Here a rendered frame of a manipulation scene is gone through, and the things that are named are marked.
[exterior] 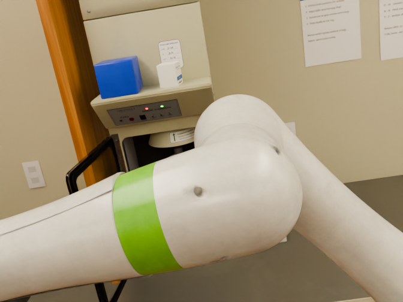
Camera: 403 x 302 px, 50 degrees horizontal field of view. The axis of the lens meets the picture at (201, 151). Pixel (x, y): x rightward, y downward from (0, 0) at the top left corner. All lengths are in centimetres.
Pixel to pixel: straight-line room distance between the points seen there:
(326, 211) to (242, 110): 19
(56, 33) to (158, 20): 27
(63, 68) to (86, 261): 81
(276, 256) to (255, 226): 99
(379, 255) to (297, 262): 70
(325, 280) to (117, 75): 78
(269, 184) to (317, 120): 137
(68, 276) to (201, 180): 17
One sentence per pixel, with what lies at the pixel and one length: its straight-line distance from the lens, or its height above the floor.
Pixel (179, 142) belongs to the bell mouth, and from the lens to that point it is 130.
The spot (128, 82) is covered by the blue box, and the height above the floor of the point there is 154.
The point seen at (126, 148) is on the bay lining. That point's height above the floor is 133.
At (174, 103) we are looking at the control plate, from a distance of 117.
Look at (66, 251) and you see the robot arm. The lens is 46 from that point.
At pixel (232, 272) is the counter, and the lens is 134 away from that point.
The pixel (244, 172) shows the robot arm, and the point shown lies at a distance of 40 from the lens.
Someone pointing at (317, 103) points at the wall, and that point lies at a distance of 175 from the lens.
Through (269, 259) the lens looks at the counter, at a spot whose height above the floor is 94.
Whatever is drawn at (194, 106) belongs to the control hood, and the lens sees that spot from 120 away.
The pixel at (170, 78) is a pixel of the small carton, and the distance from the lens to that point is 116.
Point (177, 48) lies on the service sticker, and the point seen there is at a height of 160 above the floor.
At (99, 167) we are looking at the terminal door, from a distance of 118.
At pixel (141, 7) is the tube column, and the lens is 123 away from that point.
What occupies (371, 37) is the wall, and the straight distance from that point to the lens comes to 177.
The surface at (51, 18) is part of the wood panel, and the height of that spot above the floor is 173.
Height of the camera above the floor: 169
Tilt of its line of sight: 18 degrees down
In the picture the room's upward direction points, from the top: 9 degrees counter-clockwise
